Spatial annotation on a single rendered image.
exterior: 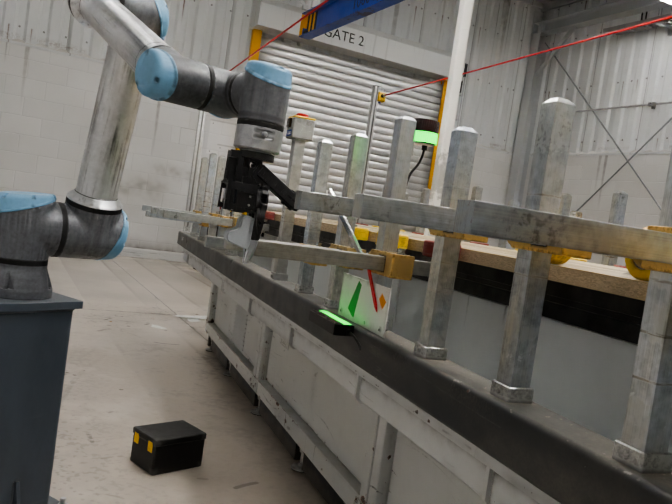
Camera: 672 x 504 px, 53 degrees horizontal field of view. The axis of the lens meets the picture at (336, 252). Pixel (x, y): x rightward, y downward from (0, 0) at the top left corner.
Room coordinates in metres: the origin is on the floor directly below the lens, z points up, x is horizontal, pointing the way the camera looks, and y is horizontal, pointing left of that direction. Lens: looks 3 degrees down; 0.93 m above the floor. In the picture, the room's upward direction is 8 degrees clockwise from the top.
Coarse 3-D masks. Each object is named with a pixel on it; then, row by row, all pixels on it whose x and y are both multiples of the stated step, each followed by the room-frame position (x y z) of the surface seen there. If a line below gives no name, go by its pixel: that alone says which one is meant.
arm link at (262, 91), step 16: (256, 64) 1.26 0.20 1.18; (272, 64) 1.27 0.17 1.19; (240, 80) 1.30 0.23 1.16; (256, 80) 1.26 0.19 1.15; (272, 80) 1.26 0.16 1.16; (288, 80) 1.28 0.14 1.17; (240, 96) 1.29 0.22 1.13; (256, 96) 1.26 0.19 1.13; (272, 96) 1.26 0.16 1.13; (288, 96) 1.30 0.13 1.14; (240, 112) 1.28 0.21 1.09; (256, 112) 1.26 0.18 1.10; (272, 112) 1.26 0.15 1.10; (272, 128) 1.27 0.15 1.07
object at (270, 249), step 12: (264, 252) 1.30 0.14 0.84; (276, 252) 1.31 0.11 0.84; (288, 252) 1.32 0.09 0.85; (300, 252) 1.33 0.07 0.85; (312, 252) 1.34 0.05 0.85; (324, 252) 1.35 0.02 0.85; (336, 252) 1.36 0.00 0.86; (348, 252) 1.37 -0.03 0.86; (336, 264) 1.36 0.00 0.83; (348, 264) 1.37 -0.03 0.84; (360, 264) 1.38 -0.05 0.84; (372, 264) 1.39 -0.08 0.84; (420, 264) 1.43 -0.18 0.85
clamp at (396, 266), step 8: (384, 256) 1.40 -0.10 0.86; (392, 256) 1.37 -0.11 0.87; (400, 256) 1.37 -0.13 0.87; (408, 256) 1.38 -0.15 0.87; (384, 264) 1.39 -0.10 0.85; (392, 264) 1.36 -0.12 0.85; (400, 264) 1.37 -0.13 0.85; (408, 264) 1.38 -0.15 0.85; (376, 272) 1.43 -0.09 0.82; (384, 272) 1.39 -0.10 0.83; (392, 272) 1.36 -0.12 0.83; (400, 272) 1.37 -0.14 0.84; (408, 272) 1.38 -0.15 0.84
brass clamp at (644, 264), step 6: (648, 228) 0.77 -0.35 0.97; (654, 228) 0.76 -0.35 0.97; (660, 228) 0.75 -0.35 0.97; (666, 228) 0.75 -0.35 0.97; (636, 264) 0.79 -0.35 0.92; (642, 264) 0.77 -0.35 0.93; (648, 264) 0.76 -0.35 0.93; (654, 264) 0.75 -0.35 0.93; (660, 264) 0.75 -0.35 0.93; (666, 264) 0.74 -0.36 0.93; (654, 270) 0.75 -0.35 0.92; (660, 270) 0.74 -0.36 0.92; (666, 270) 0.74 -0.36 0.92
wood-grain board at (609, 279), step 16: (304, 224) 2.48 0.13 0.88; (336, 224) 2.32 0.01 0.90; (368, 240) 1.93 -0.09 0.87; (416, 240) 1.66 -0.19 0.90; (464, 256) 1.45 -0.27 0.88; (480, 256) 1.39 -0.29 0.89; (496, 256) 1.34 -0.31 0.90; (512, 256) 1.36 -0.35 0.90; (560, 272) 1.16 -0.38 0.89; (576, 272) 1.12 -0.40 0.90; (592, 272) 1.09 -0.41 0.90; (608, 272) 1.21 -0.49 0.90; (624, 272) 1.42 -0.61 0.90; (592, 288) 1.08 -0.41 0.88; (608, 288) 1.05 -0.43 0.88; (624, 288) 1.02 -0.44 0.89; (640, 288) 0.99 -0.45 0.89
